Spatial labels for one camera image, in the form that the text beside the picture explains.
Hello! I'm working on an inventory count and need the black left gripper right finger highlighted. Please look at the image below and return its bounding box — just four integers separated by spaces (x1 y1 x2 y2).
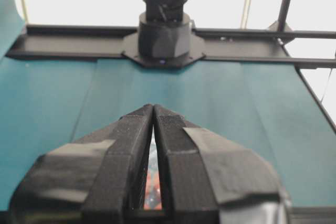
153 105 290 223

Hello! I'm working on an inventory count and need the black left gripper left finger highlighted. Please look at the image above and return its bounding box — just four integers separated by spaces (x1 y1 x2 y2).
10 104 153 223

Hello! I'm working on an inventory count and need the clear zip bag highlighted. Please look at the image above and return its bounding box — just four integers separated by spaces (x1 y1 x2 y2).
144 132 162 210

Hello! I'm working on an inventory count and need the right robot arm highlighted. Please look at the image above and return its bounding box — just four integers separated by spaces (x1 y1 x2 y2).
124 0 289 223

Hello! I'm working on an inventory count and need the black vertical frame post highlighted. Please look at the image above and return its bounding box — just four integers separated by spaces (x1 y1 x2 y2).
277 0 291 31

